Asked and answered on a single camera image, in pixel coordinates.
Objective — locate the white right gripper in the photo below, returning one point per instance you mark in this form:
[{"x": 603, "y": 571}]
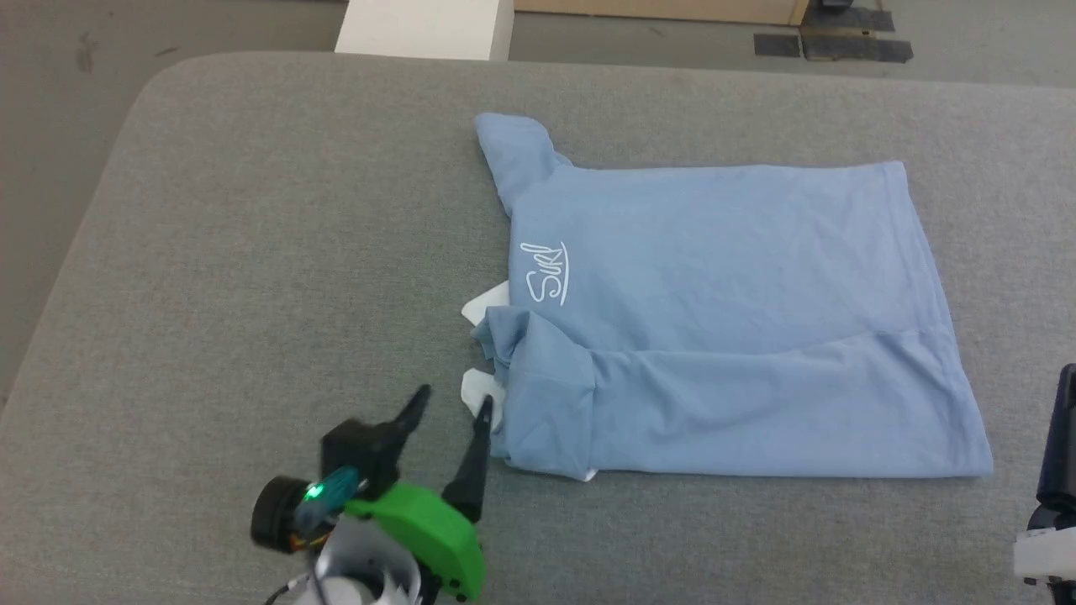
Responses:
[{"x": 1046, "y": 555}]

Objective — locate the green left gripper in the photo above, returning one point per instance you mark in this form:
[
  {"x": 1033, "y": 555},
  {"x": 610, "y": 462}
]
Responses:
[{"x": 429, "y": 538}]

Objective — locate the light blue polo shirt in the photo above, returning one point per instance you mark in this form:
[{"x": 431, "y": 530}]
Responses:
[{"x": 714, "y": 269}]

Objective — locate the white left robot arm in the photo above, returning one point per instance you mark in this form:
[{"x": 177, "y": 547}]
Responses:
[{"x": 361, "y": 580}]

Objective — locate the white rectangular box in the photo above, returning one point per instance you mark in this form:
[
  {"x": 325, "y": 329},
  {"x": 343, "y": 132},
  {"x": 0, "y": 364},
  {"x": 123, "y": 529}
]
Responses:
[{"x": 420, "y": 29}]

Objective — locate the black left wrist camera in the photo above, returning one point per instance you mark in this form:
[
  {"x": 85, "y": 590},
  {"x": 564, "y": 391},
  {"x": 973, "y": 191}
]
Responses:
[{"x": 361, "y": 458}]

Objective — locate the light wooden panel frame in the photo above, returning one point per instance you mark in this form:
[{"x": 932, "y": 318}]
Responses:
[{"x": 656, "y": 10}]

